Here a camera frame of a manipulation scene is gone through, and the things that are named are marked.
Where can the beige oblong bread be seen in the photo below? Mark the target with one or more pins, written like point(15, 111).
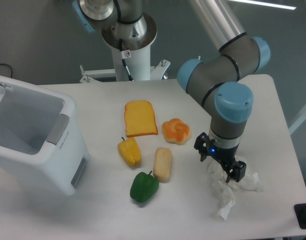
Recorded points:
point(162, 164)

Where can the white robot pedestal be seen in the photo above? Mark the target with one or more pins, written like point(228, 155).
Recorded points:
point(129, 65)

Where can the yellow bell pepper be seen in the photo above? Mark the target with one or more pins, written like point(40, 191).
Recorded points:
point(130, 151)

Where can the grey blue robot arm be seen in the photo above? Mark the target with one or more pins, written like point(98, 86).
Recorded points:
point(215, 85)

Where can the round knotted bread roll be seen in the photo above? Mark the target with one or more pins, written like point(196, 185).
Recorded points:
point(175, 131)

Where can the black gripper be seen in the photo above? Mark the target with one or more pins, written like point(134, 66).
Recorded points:
point(235, 170)

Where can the white trash bin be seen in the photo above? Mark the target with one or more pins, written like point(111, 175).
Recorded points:
point(40, 140)

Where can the crumpled white tissue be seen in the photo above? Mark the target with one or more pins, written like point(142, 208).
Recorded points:
point(224, 192)

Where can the orange square bread slice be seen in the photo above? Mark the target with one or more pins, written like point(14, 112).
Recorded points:
point(139, 117)

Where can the green bell pepper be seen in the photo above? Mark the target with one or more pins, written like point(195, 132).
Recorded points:
point(144, 186)

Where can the black device at edge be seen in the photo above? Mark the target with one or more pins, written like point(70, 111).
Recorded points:
point(300, 212)

